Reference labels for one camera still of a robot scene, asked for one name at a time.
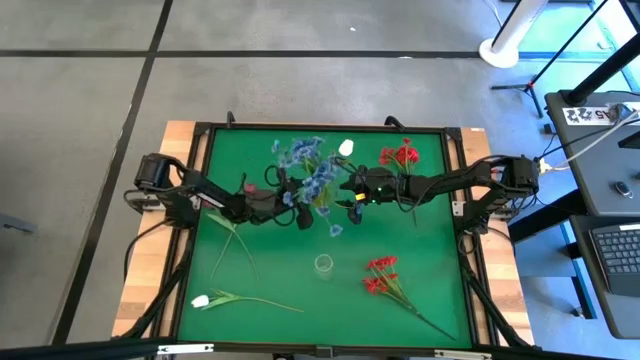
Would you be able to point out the silver metal bracket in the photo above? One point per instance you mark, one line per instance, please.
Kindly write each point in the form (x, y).
(462, 355)
(185, 349)

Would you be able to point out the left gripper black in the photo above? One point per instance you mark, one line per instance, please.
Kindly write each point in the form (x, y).
(265, 207)

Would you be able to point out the thick black pole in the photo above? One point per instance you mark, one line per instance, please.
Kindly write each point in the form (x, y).
(600, 75)

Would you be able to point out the black laptop keyboard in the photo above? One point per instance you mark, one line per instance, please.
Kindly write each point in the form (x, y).
(620, 250)

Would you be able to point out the blue desk leg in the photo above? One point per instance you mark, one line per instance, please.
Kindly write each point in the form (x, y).
(580, 280)

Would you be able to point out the blue artificial flower bunch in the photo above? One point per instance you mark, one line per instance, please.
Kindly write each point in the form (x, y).
(300, 147)
(320, 172)

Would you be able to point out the grey furniture leg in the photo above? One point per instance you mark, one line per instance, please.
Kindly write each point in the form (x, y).
(15, 222)

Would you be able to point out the white pedestal stand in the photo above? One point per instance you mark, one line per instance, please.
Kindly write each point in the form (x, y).
(500, 55)

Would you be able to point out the green table mat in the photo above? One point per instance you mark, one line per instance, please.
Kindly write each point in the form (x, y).
(290, 260)

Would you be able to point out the red artificial flower bunch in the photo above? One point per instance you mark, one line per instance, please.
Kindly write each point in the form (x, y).
(407, 155)
(382, 262)

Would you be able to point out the grey desk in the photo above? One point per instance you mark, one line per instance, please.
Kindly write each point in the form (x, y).
(600, 170)

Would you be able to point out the white artificial tulip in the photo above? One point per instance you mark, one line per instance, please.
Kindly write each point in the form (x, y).
(345, 147)
(200, 301)

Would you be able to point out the black metal table frame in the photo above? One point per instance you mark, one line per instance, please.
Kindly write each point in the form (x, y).
(300, 126)

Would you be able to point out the wooden table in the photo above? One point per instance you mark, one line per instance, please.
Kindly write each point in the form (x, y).
(150, 260)

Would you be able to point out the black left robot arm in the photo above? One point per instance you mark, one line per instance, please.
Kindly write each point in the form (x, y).
(155, 172)

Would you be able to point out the black tripod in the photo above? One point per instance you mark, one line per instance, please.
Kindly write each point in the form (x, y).
(527, 87)

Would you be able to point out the clear glass vase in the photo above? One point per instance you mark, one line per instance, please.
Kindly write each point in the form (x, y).
(323, 265)

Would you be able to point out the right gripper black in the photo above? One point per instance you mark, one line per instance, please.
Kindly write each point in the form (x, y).
(382, 182)

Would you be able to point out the black key fob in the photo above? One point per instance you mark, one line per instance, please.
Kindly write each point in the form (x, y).
(624, 189)

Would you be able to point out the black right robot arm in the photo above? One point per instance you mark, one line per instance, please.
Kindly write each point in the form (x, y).
(450, 182)

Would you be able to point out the white printed label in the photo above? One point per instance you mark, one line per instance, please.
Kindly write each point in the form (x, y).
(580, 115)

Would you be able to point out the black device on desk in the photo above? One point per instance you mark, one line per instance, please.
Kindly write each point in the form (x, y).
(631, 141)

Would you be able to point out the green artificial tulip stem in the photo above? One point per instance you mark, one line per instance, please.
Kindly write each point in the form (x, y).
(220, 221)

